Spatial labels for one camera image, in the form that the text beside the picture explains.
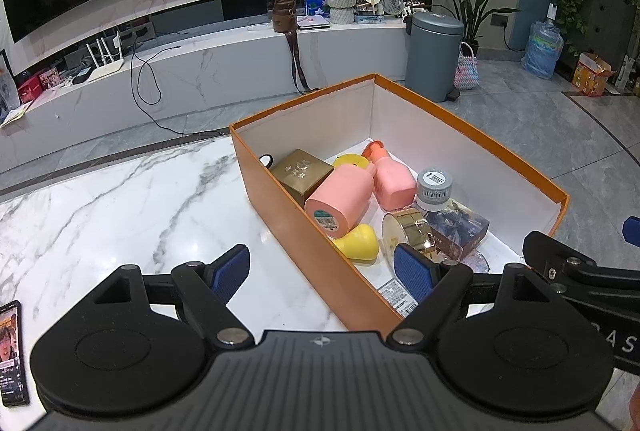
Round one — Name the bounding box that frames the grey trash bin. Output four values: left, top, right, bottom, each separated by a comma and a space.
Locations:
404, 11, 466, 102

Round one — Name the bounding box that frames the yellow tape measure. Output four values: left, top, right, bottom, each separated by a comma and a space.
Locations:
334, 153, 371, 172

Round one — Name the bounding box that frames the brown leather bag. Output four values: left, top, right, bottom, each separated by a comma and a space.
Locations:
271, 0, 321, 96

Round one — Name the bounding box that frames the long-leaf potted plant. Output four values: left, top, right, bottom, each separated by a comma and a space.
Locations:
424, 0, 523, 56

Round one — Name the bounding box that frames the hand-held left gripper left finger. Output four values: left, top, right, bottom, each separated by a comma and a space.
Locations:
92, 245, 251, 347

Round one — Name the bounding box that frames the black cable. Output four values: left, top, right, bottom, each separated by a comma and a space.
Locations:
131, 31, 226, 136

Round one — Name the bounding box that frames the pink printed box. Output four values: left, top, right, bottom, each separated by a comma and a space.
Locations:
37, 67, 63, 89

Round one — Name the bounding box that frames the red box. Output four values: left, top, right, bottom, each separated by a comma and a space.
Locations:
17, 75, 46, 104

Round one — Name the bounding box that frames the yellow bulb-shaped bottle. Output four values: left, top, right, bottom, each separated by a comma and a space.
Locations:
331, 223, 380, 261

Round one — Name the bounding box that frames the paper envelope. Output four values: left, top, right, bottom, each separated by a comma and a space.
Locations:
0, 106, 28, 128

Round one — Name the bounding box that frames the grey fabric basket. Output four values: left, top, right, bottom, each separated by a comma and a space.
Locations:
325, 0, 358, 26

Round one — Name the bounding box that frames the woven pastel bag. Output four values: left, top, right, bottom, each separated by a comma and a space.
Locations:
454, 42, 481, 90

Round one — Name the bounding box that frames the pink cup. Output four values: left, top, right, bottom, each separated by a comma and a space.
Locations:
305, 166, 377, 239

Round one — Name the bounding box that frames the small grey-lidded jar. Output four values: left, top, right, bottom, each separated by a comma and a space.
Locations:
416, 168, 453, 212

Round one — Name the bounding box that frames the orange cardboard box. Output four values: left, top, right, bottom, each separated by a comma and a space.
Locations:
229, 73, 571, 334

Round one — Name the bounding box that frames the round glitter compact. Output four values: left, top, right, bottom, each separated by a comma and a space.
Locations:
457, 247, 492, 274

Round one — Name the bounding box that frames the white router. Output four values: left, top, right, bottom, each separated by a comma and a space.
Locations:
86, 31, 126, 84

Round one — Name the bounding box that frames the pink pump bottle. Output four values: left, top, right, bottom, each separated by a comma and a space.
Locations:
361, 140, 418, 212

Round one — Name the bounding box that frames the grey cabinet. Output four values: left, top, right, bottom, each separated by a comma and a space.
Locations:
565, 0, 640, 86

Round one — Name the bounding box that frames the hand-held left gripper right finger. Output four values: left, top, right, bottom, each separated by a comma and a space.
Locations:
386, 242, 561, 347

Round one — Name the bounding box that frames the blue water bottle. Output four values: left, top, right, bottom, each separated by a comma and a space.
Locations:
521, 20, 565, 80

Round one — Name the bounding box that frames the dark printed card box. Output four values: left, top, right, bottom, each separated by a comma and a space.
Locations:
425, 200, 491, 259

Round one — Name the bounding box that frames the gold cardboard box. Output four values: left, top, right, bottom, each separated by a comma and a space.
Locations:
270, 149, 335, 208

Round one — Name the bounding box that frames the white marble media console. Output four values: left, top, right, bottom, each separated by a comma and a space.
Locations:
0, 18, 408, 174

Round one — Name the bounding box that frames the picture frame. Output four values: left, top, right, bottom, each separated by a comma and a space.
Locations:
0, 48, 16, 112

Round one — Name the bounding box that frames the orange carton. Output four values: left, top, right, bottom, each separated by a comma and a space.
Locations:
571, 53, 620, 98

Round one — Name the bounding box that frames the round gold tin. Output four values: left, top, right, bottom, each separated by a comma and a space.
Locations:
382, 207, 440, 259

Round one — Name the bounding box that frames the black smartphone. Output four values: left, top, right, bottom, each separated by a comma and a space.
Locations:
0, 300, 31, 408

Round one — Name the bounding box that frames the silver cube box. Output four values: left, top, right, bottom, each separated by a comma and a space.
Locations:
377, 278, 418, 318

